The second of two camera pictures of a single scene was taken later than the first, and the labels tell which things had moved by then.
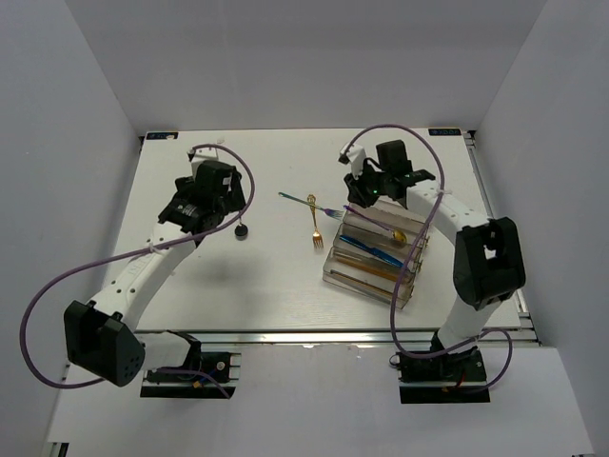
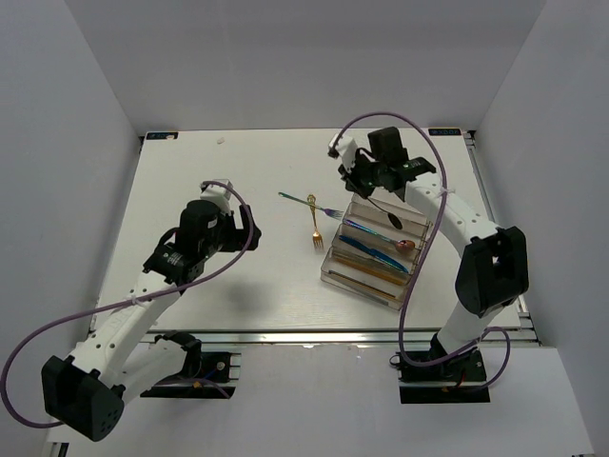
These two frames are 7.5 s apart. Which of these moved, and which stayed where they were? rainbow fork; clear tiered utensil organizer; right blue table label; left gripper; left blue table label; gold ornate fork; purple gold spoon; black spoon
Moved: left gripper; purple gold spoon; black spoon
Stayed: right blue table label; clear tiered utensil organizer; left blue table label; gold ornate fork; rainbow fork
